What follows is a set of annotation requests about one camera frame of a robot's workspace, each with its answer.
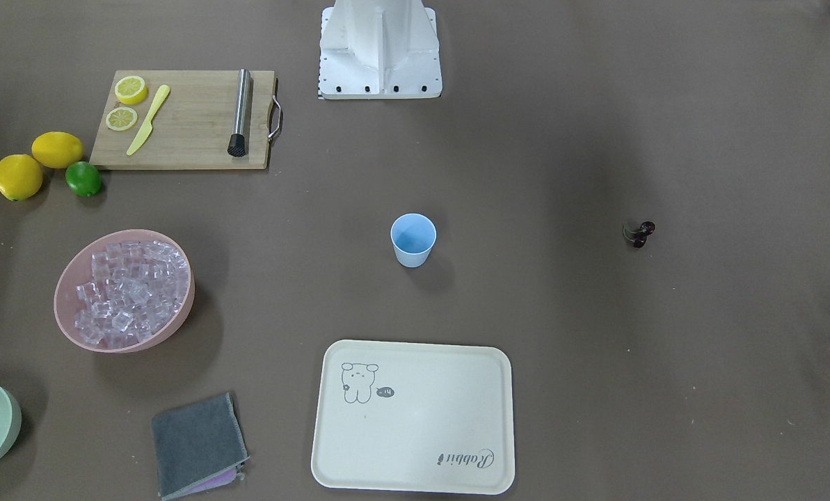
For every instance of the pink bowl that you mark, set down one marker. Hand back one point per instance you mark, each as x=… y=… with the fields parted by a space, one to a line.
x=66 y=302

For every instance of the yellow lemon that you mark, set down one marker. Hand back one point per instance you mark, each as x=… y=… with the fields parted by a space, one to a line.
x=57 y=150
x=20 y=177

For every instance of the lemon half slice lower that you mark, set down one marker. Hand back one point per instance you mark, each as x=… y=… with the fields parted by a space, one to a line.
x=121 y=119

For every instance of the steel muddler black tip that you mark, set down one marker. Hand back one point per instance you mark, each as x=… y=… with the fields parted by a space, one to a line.
x=238 y=142

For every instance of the dark red cherries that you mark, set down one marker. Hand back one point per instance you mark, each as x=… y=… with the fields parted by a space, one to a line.
x=637 y=237

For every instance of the cream rabbit tray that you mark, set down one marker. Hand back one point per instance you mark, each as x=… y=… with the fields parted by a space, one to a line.
x=403 y=416

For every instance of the yellow plastic knife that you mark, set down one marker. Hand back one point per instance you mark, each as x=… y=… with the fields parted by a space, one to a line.
x=147 y=126

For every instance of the light blue plastic cup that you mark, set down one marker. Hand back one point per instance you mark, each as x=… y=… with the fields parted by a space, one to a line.
x=413 y=237

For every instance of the lemon half slice upper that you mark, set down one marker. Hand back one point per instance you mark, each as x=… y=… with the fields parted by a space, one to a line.
x=131 y=90

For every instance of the grey folded cloth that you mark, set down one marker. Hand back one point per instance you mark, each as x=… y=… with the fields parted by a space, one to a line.
x=198 y=447

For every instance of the green lime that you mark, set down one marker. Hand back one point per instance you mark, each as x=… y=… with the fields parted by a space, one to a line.
x=83 y=179

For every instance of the lemon half slice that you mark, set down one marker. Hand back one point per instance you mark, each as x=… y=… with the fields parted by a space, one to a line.
x=121 y=119
x=131 y=90

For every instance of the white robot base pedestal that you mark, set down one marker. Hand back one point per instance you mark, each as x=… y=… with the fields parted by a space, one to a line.
x=379 y=50

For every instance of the pile of clear ice cubes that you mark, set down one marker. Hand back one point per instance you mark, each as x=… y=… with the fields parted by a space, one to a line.
x=134 y=288

